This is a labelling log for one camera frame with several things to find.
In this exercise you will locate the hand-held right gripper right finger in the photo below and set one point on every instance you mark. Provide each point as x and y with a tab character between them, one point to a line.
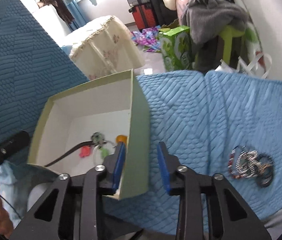
164	167

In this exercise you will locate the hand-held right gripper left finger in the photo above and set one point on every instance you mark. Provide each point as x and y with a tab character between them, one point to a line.
119	165

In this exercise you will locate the green bead charm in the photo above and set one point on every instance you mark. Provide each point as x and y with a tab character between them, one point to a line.
103	151

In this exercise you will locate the orange gourd pendant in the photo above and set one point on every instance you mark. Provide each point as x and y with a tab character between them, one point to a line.
121	138

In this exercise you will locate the thin silver hoop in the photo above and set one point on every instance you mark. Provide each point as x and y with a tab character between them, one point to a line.
94	155

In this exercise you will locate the rhinestone brooch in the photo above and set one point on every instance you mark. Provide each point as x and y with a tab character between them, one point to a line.
97	137

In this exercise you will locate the small pink ornament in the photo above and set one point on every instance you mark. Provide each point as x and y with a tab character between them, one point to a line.
84	152

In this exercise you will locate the pale green cardboard box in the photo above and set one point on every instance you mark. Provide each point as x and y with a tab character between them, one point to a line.
138	130

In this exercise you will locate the black hair stick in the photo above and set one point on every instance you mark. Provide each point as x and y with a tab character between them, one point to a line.
68	153

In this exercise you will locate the person's left hand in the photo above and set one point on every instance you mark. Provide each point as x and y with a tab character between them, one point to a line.
2	215

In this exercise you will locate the blue quilted sofa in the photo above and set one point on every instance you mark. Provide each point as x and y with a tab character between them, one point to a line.
205	110

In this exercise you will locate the dark bangle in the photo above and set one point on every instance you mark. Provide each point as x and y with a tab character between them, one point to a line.
265	177

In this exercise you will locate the green printed carton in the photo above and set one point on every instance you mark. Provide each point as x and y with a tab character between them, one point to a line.
177	50

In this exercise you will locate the cream lace-covered furniture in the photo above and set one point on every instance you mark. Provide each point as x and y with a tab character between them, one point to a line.
106	45

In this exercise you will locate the person's right leg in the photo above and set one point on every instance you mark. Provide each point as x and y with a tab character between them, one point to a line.
280	220

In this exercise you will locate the purple patterned plastic bag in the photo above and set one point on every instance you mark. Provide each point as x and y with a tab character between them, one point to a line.
147	38

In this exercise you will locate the white cabinet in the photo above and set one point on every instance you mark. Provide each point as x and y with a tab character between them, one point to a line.
48	22

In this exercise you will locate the green plastic stool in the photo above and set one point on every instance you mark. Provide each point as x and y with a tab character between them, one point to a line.
230	37

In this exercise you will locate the teal curtain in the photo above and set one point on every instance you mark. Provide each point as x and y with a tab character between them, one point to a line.
77	15

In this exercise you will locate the red suitcase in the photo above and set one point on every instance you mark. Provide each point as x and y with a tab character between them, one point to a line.
144	16

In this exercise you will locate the grey fleece garment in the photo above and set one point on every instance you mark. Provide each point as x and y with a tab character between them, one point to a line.
210	17

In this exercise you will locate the pink blanket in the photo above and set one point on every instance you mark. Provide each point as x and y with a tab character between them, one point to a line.
183	7

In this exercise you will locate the black suitcase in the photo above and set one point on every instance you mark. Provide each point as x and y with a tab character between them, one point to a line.
159	5

